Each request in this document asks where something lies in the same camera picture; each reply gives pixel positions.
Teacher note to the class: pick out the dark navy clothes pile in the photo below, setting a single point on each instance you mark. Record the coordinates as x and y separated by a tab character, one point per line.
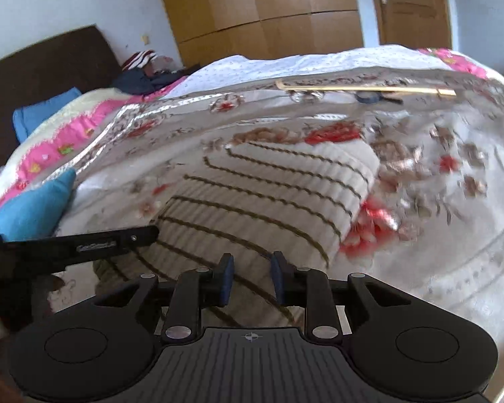
137	83

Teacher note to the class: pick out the long bamboo stick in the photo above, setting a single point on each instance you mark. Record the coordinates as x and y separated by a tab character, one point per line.
434	91

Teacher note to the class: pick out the blue pillow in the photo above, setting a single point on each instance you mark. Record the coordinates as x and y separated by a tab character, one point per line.
27	118

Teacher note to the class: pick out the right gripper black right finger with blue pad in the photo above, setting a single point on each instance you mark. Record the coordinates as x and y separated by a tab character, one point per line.
309	289

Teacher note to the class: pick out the cream brown-striped ribbed sweater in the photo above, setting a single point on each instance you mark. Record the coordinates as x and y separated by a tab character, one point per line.
250	201

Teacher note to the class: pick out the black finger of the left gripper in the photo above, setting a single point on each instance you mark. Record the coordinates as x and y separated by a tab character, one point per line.
109	241

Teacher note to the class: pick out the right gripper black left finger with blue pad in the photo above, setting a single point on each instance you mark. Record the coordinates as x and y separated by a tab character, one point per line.
194	291

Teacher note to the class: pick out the wooden door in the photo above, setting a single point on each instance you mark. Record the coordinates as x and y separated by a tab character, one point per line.
414	23

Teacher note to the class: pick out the dark brown headboard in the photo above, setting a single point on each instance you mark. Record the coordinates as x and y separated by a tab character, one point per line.
80	58

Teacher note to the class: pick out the small dark blue object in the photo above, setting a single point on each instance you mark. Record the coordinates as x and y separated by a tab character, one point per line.
369	97

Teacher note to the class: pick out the white textured blanket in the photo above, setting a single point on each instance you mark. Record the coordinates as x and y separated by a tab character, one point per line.
237	69

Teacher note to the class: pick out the blue fuzzy blanket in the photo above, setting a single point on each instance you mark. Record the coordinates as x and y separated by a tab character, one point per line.
34	214

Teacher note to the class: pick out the floral beige bedspread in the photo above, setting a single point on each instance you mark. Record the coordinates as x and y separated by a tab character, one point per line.
418	282

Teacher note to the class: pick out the red white striped garment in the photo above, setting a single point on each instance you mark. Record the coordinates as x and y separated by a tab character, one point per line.
139	60

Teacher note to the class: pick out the wooden wardrobe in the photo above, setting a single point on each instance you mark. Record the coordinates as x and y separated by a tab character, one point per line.
208	30

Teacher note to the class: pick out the pink cartoon print quilt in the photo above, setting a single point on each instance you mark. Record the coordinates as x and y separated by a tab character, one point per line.
65	133

